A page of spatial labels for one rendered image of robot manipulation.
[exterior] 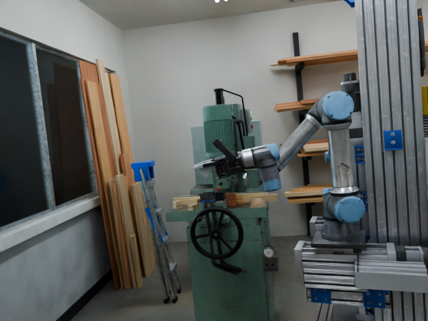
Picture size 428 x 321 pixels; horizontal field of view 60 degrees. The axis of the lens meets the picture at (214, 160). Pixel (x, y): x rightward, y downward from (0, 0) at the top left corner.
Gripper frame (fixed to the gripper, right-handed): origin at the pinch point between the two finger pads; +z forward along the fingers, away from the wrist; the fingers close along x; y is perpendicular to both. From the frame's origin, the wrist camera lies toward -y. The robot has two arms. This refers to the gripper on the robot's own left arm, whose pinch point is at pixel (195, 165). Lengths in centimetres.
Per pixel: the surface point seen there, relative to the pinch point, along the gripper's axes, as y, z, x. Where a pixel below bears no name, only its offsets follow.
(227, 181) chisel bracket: 27, -7, 64
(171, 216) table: 38, 30, 55
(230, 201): 38, -6, 58
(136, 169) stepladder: 19, 67, 134
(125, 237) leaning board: 83, 103, 158
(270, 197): 43, -30, 63
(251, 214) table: 45, -17, 48
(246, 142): 11, -24, 87
